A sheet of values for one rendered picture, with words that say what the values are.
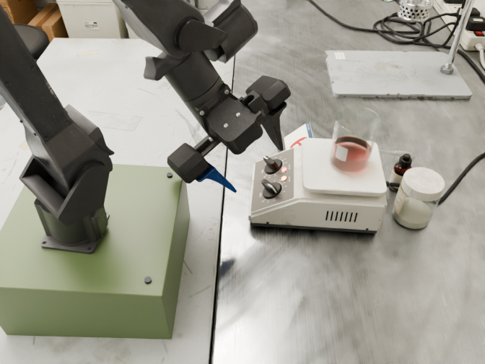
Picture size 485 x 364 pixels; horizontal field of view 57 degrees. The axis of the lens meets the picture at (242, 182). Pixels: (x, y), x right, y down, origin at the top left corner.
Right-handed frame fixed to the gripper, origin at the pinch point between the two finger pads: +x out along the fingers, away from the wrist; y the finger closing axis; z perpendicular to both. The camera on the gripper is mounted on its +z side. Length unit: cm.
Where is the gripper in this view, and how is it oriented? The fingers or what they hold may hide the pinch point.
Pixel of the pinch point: (246, 154)
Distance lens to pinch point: 63.6
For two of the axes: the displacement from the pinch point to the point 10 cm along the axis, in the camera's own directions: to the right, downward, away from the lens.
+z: 4.6, 3.4, -8.2
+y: 7.4, -6.6, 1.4
